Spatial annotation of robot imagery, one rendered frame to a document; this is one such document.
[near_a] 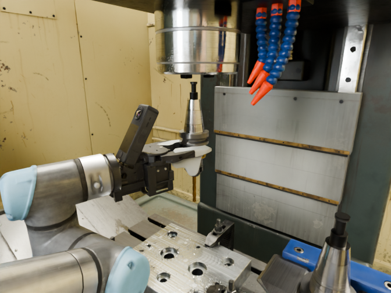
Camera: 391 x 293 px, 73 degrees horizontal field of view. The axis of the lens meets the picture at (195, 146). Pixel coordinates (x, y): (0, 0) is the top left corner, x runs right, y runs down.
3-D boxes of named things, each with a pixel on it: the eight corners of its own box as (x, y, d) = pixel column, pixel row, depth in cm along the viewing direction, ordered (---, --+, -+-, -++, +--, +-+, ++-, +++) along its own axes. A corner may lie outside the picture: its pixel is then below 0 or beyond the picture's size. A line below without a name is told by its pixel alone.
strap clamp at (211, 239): (211, 275, 77) (212, 230, 73) (202, 270, 79) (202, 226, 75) (233, 251, 87) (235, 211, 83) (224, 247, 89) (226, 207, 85)
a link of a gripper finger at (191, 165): (210, 169, 58) (170, 175, 54) (210, 143, 56) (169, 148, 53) (217, 174, 55) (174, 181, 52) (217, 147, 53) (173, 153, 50)
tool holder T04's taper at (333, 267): (354, 289, 32) (365, 242, 30) (343, 314, 29) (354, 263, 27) (316, 271, 35) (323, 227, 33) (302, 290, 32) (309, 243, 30)
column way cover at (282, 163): (332, 253, 86) (361, 93, 71) (211, 208, 114) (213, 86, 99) (335, 245, 90) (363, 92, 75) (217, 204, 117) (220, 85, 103)
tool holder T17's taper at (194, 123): (208, 131, 56) (209, 99, 54) (194, 134, 53) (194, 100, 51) (194, 128, 59) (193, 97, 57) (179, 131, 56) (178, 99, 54)
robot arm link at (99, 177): (74, 153, 47) (85, 165, 40) (100, 148, 49) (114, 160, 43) (80, 191, 49) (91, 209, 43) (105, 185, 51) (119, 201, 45)
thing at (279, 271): (294, 309, 31) (294, 304, 31) (252, 288, 34) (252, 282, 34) (310, 274, 36) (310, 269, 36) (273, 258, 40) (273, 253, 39)
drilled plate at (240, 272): (201, 340, 54) (201, 322, 53) (114, 277, 71) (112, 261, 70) (250, 274, 72) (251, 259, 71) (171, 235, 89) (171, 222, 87)
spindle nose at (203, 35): (255, 73, 52) (259, 6, 48) (200, 75, 41) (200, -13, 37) (196, 72, 62) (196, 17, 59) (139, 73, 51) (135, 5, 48)
